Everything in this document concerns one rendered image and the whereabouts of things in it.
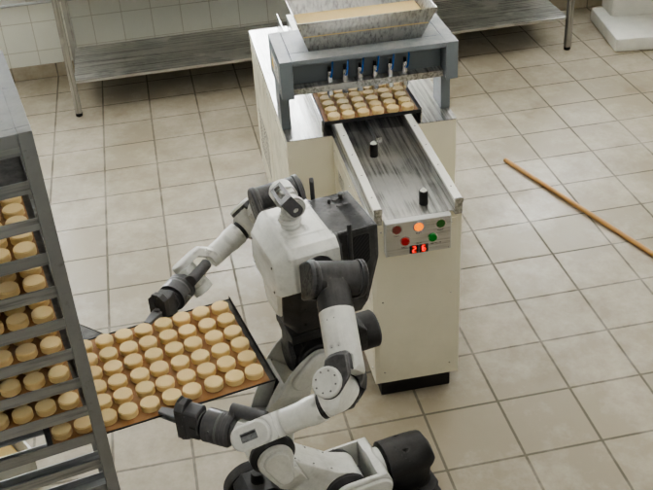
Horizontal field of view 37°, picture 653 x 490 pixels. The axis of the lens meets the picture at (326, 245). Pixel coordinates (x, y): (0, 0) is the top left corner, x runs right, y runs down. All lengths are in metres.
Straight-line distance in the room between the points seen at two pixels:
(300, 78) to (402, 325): 1.07
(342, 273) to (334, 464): 0.94
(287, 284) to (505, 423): 1.55
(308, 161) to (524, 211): 1.46
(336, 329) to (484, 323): 2.02
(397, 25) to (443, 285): 1.04
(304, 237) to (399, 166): 1.27
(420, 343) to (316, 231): 1.33
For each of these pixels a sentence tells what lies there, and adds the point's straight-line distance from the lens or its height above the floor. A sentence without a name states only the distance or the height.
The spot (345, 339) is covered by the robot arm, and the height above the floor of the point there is 1.19.
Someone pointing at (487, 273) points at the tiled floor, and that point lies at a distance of 4.64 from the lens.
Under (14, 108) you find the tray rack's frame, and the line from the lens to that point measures 2.17.
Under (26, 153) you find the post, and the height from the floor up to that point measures 1.77.
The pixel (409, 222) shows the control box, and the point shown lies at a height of 0.84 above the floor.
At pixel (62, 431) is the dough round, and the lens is 2.58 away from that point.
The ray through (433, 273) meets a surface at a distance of 3.63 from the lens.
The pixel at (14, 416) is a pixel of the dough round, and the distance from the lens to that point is 2.53.
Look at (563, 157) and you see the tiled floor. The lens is 5.63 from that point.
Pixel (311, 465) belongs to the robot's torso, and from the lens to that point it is 3.11.
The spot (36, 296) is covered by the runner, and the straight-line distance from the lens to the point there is 2.27.
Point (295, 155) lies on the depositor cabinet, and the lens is 4.04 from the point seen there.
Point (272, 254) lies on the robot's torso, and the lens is 2.56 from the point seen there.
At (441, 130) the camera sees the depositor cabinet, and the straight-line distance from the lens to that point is 4.14.
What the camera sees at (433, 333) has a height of 0.29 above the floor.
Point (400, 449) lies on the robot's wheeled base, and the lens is 3.26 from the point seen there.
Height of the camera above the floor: 2.67
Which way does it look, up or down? 33 degrees down
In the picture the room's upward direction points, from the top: 4 degrees counter-clockwise
